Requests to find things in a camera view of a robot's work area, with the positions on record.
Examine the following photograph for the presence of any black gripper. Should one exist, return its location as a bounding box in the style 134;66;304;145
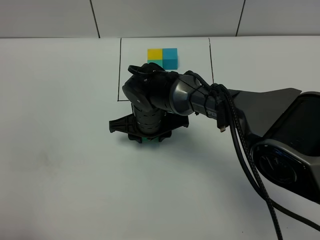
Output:
109;105;189;144

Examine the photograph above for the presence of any green template cube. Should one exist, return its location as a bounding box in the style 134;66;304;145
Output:
147;59;163;68

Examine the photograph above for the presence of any yellow template cube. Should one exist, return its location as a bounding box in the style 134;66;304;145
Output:
147;48;163;61

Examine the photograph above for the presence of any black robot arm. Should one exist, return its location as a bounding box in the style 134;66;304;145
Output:
109;63;320;203

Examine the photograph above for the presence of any black braided cable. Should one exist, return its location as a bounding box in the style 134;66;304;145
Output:
212;83;320;240

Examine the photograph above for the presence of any blue template cube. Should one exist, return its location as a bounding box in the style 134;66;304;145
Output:
162;48;178;70

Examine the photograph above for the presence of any white template paper sheet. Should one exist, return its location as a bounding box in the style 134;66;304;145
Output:
118;37;213;102

